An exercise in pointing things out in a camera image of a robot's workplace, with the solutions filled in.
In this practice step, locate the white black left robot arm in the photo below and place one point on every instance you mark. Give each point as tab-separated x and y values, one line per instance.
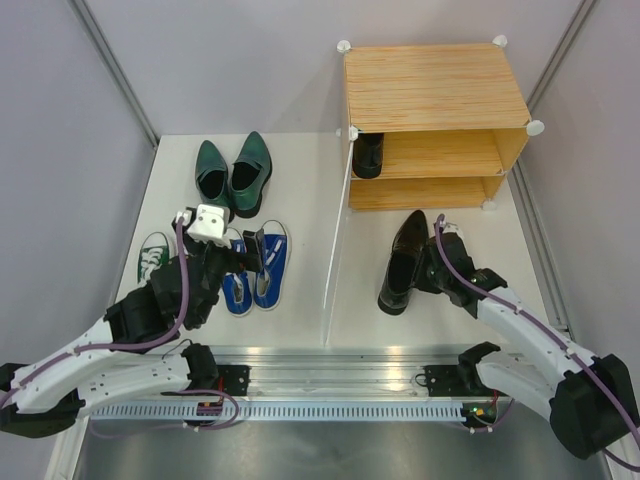
174	292

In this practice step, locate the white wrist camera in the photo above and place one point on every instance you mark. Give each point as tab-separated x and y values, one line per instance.
447	227
204	224

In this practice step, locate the white cabinet door panel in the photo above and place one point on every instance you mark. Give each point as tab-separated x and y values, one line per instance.
336	249

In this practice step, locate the left green canvas sneaker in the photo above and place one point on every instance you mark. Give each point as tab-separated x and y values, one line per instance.
155	252

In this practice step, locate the blue canvas sneaker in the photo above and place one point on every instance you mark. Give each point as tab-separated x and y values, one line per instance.
236	287
276	249

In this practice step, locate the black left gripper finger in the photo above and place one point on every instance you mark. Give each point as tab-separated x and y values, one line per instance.
255	250
238	256

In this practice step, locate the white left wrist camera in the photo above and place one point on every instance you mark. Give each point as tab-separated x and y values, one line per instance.
204	224

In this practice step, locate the wooden shoe cabinet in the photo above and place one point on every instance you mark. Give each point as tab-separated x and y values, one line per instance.
453	117

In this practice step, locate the left blue canvas sneaker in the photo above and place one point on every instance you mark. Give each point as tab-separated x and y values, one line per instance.
236	287

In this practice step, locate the right blue canvas sneaker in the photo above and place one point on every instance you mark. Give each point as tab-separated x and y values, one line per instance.
276	249

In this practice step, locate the right green leather shoe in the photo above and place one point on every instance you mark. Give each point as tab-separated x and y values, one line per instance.
251	172

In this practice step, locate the white slotted cable duct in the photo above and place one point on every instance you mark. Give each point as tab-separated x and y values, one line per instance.
280	411

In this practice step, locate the black leather shoe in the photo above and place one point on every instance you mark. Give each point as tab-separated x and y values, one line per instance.
368	155
406	256

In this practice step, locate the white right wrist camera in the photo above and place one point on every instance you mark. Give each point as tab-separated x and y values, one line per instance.
447	227

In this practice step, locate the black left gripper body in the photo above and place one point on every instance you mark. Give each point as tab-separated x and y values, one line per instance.
219	262

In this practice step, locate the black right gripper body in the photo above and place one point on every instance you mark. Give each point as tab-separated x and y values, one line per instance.
430	276

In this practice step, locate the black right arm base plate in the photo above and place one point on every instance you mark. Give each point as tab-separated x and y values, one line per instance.
444	381

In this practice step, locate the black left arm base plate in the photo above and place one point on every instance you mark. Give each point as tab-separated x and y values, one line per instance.
230	379

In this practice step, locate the green leather shoe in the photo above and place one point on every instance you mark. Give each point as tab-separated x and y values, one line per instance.
212	175
251	172

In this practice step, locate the aluminium mounting rail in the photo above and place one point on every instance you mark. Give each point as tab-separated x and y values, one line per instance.
287	362

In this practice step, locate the left green leather shoe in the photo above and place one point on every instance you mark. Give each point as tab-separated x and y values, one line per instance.
212	175

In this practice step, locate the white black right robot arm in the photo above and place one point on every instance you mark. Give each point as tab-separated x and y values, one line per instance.
588	400

